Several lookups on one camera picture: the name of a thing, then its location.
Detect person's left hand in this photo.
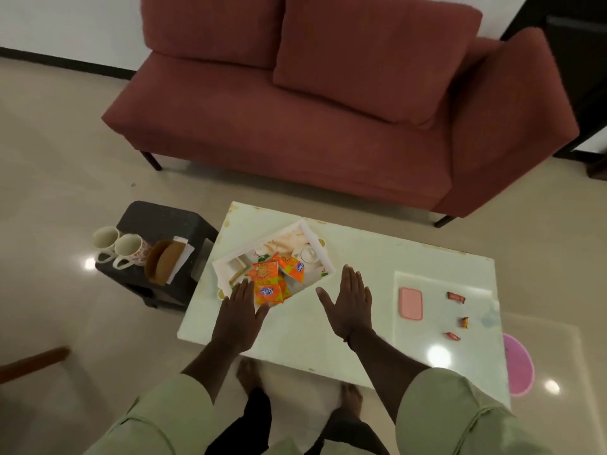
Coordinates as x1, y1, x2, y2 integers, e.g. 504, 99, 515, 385
211, 278, 270, 355

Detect pink round mat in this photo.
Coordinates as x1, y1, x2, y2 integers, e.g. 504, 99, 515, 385
502, 332, 536, 397

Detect white floral tray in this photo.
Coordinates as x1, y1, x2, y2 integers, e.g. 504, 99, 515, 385
211, 219, 336, 301

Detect white paper napkins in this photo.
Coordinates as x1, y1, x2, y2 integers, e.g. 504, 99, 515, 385
166, 235, 195, 285

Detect red fabric sofa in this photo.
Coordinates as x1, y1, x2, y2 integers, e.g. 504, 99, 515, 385
101, 0, 580, 229

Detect white floral mug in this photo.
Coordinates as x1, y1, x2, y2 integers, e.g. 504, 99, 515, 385
112, 233, 152, 270
92, 226, 122, 264

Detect person's right hand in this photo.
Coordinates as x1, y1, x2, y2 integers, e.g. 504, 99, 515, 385
315, 265, 373, 343

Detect person's right foot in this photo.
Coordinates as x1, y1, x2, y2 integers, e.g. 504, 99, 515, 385
340, 381, 364, 420

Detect person's left forearm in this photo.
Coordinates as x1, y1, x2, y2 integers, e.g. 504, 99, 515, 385
180, 343, 243, 406

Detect black textured stool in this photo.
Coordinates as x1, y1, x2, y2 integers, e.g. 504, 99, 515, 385
94, 200, 220, 311

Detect small red sofa cushion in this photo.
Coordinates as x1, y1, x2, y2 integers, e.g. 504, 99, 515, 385
140, 0, 285, 70

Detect brown wooden napkin holder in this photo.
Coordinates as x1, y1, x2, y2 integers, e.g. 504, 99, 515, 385
144, 239, 187, 286

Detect black trousers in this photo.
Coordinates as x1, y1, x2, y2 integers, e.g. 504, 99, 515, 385
204, 388, 389, 455

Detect pink rectangular case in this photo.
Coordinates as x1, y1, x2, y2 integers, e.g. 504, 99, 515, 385
398, 287, 424, 322

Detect person's right forearm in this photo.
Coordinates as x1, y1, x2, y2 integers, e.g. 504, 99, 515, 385
348, 326, 432, 425

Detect person's left foot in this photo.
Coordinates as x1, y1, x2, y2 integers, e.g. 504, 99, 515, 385
236, 357, 264, 396

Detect large red sofa cushion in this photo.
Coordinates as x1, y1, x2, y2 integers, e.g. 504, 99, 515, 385
273, 0, 483, 131

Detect person's foot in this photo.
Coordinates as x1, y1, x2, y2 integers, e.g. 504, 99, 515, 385
340, 381, 364, 420
236, 357, 264, 396

